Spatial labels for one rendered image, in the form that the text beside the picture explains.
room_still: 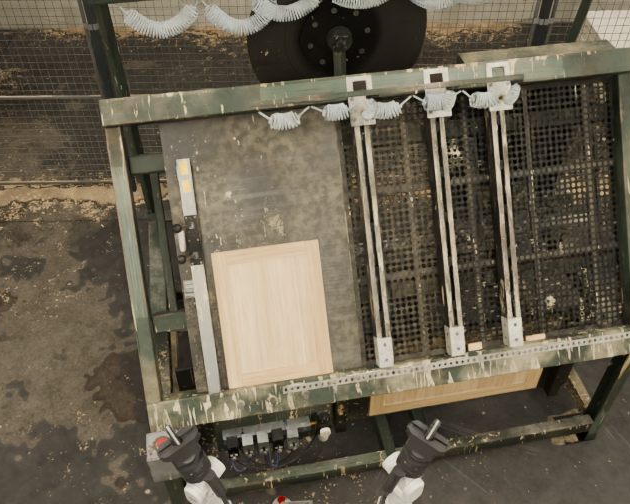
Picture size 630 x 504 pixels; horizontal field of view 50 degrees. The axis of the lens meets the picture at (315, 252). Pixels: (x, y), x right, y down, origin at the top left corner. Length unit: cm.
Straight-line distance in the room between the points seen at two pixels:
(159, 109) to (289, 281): 85
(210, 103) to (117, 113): 35
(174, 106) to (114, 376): 195
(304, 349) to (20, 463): 178
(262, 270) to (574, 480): 200
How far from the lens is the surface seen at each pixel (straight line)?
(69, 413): 408
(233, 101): 269
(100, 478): 382
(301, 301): 282
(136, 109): 270
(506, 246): 297
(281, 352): 286
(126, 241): 275
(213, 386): 285
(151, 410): 288
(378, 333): 285
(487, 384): 363
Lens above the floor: 326
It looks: 44 degrees down
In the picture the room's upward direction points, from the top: straight up
